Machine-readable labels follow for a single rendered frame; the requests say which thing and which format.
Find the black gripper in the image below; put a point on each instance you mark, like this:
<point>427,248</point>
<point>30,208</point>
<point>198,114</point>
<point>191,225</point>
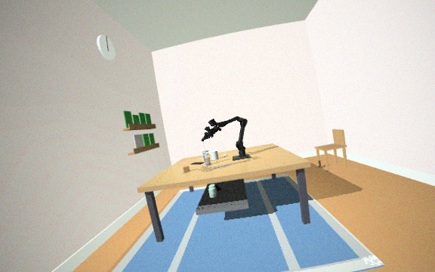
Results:
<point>209,134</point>

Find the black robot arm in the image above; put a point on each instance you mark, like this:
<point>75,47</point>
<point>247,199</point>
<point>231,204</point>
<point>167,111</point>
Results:
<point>218,125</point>

